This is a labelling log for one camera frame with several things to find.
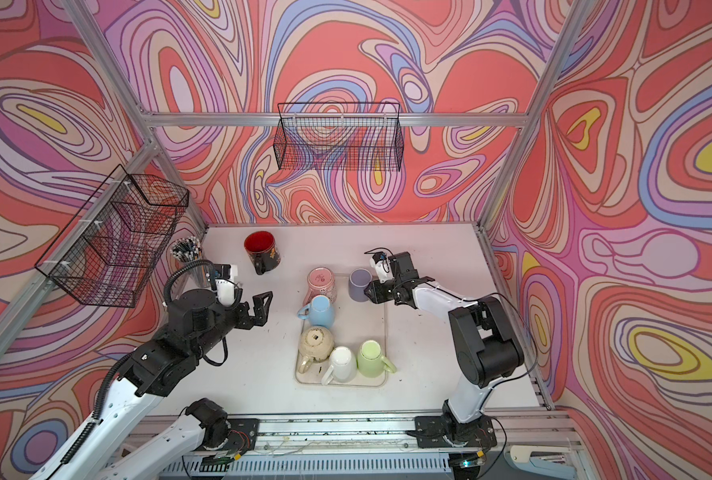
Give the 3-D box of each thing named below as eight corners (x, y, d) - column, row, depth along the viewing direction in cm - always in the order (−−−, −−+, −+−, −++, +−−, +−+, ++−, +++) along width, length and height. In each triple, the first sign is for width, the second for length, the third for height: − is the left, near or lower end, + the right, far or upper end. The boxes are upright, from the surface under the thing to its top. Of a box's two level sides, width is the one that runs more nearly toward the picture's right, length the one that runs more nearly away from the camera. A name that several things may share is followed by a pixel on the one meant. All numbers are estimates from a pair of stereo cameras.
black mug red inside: (249, 276, 107) (238, 255, 98) (255, 252, 114) (246, 231, 105) (276, 276, 107) (269, 255, 98) (282, 252, 114) (275, 231, 105)
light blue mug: (299, 328, 93) (294, 313, 85) (302, 311, 97) (297, 295, 89) (333, 328, 93) (331, 313, 85) (334, 311, 97) (332, 295, 89)
